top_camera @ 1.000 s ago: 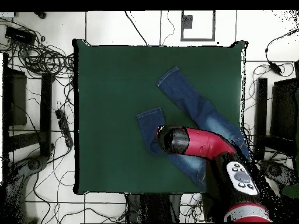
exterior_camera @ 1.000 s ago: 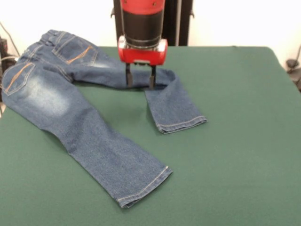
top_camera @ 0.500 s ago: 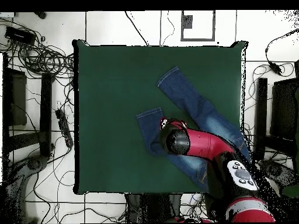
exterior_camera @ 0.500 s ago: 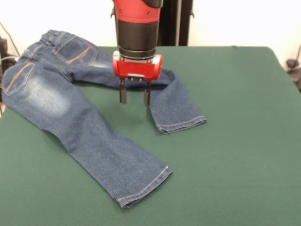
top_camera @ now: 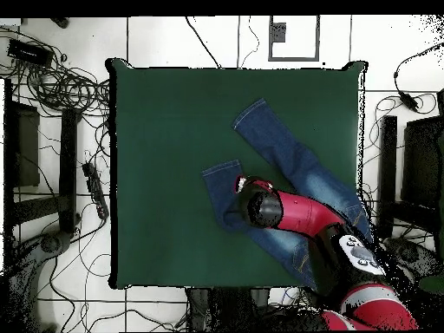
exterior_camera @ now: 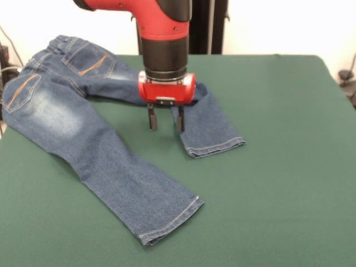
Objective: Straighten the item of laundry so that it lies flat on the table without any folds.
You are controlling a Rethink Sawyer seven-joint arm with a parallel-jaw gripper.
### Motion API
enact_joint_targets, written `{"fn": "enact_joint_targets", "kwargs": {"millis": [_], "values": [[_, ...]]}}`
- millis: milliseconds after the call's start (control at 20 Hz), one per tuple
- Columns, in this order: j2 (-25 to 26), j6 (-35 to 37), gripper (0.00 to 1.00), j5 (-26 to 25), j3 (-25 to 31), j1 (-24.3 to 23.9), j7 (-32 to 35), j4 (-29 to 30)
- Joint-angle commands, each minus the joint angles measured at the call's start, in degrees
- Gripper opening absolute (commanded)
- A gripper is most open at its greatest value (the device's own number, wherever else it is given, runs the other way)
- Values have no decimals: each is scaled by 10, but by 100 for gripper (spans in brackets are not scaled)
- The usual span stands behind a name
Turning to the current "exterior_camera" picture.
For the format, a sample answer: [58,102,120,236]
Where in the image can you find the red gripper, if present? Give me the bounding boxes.
[138,71,196,132]

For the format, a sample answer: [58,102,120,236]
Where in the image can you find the blue denim jeans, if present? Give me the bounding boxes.
[1,34,247,247]

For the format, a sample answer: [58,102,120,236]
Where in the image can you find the dark green table cloth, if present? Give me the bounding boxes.
[0,55,356,267]

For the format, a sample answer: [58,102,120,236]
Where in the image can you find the dark grey stand foot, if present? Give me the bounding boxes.
[338,69,356,110]

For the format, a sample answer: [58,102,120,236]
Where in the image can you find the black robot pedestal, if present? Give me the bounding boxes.
[187,0,231,56]

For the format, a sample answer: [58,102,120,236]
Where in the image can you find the black cable tangle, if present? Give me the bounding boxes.
[0,44,24,92]

